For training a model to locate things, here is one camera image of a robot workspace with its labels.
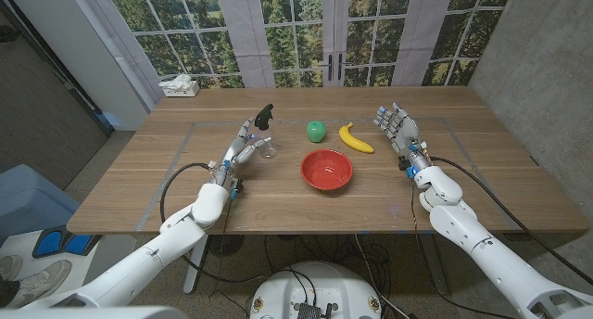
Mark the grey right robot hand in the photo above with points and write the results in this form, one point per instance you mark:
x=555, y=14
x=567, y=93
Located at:
x=405, y=131

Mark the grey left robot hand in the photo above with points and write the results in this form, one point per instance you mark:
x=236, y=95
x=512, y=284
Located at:
x=234, y=152

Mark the clear spray bottle black trigger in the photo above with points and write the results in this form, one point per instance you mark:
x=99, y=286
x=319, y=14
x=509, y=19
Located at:
x=264, y=117

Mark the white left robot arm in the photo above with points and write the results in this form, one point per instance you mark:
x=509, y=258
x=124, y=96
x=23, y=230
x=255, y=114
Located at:
x=153, y=254

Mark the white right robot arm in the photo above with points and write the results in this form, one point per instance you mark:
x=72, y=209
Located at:
x=486, y=254

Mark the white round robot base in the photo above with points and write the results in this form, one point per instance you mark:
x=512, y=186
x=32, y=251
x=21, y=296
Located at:
x=319, y=282

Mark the yellow banana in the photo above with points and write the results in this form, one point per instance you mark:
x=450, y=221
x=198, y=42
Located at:
x=354, y=142

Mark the green apple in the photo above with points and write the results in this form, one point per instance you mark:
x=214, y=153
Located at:
x=316, y=131

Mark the red bowl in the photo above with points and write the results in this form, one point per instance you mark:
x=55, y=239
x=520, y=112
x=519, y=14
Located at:
x=326, y=170

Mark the white tissue box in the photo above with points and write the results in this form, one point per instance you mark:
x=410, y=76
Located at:
x=180, y=89

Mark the black round fan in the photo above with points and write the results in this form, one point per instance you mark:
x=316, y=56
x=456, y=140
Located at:
x=227, y=245

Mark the printed window forest backdrop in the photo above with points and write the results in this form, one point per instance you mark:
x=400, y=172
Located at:
x=282, y=41

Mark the white table leg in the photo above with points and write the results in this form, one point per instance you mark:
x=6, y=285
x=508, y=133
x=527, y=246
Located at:
x=193, y=272

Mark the grey table leg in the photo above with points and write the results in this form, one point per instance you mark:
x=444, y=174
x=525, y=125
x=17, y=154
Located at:
x=435, y=272

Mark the blue and black pad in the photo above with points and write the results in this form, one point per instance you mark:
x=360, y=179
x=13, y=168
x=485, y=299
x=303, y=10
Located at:
x=48, y=242

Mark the light blue storage bin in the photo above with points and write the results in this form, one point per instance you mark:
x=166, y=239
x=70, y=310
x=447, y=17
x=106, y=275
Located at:
x=28, y=203

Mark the white robot torso shell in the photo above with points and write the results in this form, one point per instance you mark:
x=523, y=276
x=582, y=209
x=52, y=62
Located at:
x=92, y=313

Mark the grey white sneaker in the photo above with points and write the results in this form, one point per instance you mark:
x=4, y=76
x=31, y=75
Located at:
x=41, y=279
x=9, y=267

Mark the white floor platform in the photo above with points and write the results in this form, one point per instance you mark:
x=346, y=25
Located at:
x=18, y=245

